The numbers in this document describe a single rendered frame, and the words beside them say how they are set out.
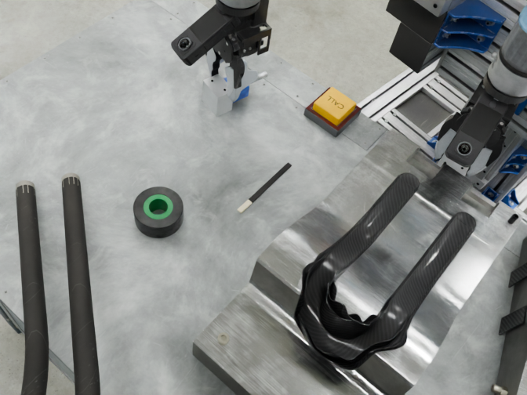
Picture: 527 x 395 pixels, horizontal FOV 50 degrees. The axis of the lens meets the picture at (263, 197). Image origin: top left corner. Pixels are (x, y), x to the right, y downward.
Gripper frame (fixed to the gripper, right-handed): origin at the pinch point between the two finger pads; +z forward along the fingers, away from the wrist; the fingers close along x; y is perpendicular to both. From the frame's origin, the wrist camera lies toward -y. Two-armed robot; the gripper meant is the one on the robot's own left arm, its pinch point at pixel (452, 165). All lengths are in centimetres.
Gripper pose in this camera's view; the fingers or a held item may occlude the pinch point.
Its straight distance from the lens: 107.6
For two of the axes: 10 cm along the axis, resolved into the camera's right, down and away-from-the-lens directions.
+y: 5.3, -6.8, 5.0
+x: -8.4, -5.0, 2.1
